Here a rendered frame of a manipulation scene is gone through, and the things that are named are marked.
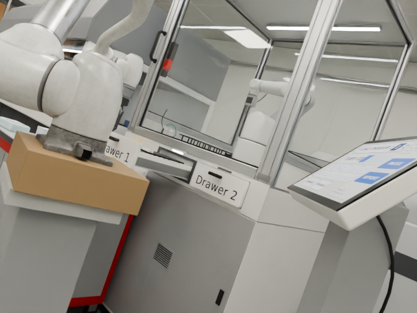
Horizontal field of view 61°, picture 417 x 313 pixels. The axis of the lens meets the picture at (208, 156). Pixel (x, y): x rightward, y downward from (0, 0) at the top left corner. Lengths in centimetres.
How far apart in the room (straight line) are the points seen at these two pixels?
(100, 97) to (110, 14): 144
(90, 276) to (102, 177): 101
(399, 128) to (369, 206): 394
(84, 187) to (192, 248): 77
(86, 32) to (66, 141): 140
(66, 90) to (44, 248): 40
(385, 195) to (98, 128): 69
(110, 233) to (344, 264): 116
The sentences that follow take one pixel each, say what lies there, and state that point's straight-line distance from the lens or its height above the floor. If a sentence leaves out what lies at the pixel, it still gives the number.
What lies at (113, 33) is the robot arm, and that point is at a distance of 166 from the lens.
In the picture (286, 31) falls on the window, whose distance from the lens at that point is 159.
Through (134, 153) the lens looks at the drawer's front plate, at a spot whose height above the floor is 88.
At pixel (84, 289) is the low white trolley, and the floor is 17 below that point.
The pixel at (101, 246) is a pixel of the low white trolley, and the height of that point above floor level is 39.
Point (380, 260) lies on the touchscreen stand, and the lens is 97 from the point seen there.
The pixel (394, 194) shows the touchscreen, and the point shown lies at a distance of 76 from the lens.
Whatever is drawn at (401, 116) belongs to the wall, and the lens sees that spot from 470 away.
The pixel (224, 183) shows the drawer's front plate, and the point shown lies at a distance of 146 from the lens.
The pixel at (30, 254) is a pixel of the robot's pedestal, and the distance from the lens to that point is 101.
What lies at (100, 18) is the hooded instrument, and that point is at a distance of 233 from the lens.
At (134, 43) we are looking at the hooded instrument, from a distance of 244.
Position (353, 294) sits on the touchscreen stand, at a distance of 98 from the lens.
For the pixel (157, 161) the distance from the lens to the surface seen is 148.
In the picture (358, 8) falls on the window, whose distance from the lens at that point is 174.
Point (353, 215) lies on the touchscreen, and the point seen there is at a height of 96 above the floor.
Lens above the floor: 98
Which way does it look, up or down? 1 degrees down
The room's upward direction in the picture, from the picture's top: 20 degrees clockwise
